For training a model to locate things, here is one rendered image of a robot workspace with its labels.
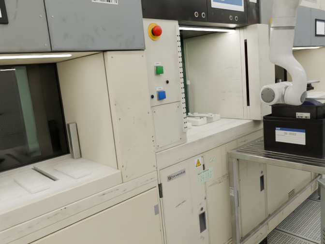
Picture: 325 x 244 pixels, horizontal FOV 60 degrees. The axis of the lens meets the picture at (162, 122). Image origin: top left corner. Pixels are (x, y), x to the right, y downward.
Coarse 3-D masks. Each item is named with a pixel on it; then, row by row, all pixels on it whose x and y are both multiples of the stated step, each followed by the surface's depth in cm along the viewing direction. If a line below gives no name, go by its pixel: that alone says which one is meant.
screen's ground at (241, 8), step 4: (212, 0) 133; (212, 4) 133; (216, 4) 135; (220, 4) 137; (224, 4) 140; (228, 4) 142; (224, 8) 140; (228, 8) 142; (232, 8) 144; (236, 8) 147; (240, 8) 149
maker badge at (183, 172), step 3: (180, 171) 125; (183, 171) 127; (171, 174) 122; (174, 174) 123; (177, 174) 124; (180, 174) 126; (183, 174) 127; (168, 177) 121; (171, 177) 122; (174, 177) 123; (168, 180) 121
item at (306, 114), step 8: (312, 80) 136; (280, 104) 143; (320, 104) 125; (272, 112) 139; (280, 112) 136; (288, 112) 133; (296, 112) 130; (304, 112) 127; (312, 112) 124; (320, 112) 125
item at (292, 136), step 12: (264, 120) 139; (276, 120) 134; (288, 120) 130; (300, 120) 125; (312, 120) 122; (324, 120) 120; (264, 132) 140; (276, 132) 135; (288, 132) 131; (300, 132) 126; (312, 132) 123; (324, 132) 121; (264, 144) 141; (276, 144) 136; (288, 144) 132; (300, 144) 127; (312, 144) 123; (324, 144) 122; (312, 156) 124; (324, 156) 123
